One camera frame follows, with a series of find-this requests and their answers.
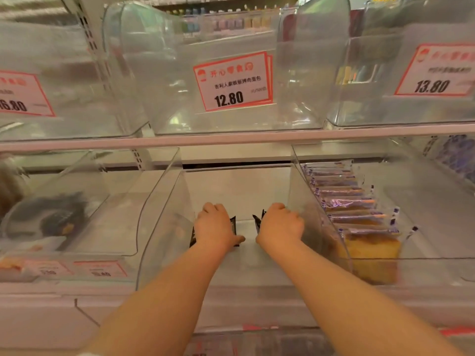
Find background shelf of pastel goods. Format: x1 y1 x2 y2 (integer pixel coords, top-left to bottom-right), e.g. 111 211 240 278
156 0 297 38

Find white shelf front rail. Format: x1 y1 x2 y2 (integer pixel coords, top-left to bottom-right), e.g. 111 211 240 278
0 281 475 351

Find person's left forearm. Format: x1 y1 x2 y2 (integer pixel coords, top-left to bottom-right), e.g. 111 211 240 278
83 243 242 356

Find row of clear cake packets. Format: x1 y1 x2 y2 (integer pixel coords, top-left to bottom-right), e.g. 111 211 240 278
302 159 421 286

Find dark snack packets heap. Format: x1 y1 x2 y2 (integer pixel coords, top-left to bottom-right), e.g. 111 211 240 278
0 191 90 252

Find pale pink shelf board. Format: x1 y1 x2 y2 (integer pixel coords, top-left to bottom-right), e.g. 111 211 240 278
0 123 475 153

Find person's right hand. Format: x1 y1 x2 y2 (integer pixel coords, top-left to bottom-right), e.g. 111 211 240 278
255 202 306 255

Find red-framed white price tag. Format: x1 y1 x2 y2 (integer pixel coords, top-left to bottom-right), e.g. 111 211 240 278
0 70 56 118
394 43 475 97
192 51 274 112

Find clear plastic display bin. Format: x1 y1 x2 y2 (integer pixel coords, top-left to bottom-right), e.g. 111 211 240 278
0 147 183 257
102 0 351 136
0 18 150 142
326 0 475 127
290 138 475 283
136 170 354 292

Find purple patterned packets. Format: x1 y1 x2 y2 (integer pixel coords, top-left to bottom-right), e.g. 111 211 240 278
432 135 475 184

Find person's left hand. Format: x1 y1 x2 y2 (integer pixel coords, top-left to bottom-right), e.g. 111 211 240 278
194 202 246 253

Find small pink price tag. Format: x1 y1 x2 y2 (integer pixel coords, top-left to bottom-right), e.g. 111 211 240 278
22 260 73 278
73 260 128 279

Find person's right forearm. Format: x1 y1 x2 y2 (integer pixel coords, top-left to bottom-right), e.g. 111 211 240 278
260 239 467 356

